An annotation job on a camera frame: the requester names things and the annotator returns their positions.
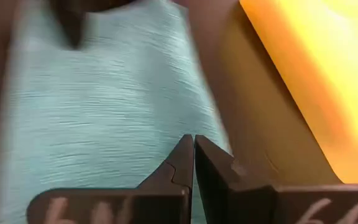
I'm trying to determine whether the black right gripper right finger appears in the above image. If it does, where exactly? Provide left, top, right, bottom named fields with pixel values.
left=194, top=135, right=358, bottom=224

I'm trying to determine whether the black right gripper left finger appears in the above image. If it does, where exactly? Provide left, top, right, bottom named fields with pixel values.
left=26, top=134, right=195, bottom=224

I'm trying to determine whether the blue microfiber towel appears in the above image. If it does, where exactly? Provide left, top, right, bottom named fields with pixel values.
left=0, top=0, right=232, bottom=224

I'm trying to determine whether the yellow plastic bin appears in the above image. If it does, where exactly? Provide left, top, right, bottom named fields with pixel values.
left=239, top=0, right=358, bottom=185

